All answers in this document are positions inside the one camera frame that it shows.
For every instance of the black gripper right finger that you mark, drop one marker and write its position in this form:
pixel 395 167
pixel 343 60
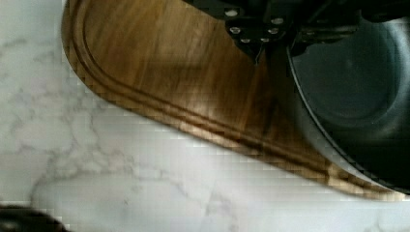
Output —
pixel 329 21

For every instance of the wooden tray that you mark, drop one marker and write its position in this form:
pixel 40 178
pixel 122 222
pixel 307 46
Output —
pixel 165 60

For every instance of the black bowl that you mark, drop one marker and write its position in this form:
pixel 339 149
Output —
pixel 350 100

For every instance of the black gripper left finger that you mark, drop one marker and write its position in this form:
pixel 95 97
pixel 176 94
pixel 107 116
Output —
pixel 251 24

